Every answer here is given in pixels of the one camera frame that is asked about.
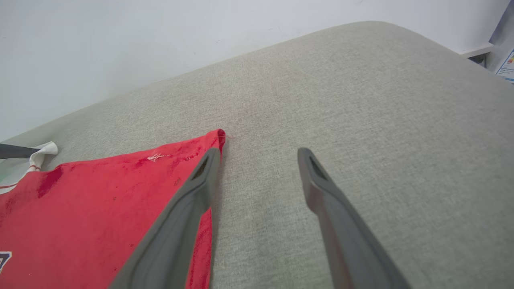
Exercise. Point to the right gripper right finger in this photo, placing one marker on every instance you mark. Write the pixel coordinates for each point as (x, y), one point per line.
(345, 237)

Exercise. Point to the printed paper label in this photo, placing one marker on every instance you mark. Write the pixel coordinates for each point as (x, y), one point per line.
(508, 66)

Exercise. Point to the grey panel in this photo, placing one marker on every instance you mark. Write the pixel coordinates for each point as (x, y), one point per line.
(505, 28)

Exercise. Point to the white ledge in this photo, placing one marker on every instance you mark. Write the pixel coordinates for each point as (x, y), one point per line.
(478, 50)

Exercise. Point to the red and white garment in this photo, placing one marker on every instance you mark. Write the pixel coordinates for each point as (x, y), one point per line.
(80, 208)

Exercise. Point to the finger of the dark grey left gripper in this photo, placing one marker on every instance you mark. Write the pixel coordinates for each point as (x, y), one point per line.
(16, 151)

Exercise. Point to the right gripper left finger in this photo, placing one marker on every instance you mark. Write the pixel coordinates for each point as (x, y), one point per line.
(172, 237)

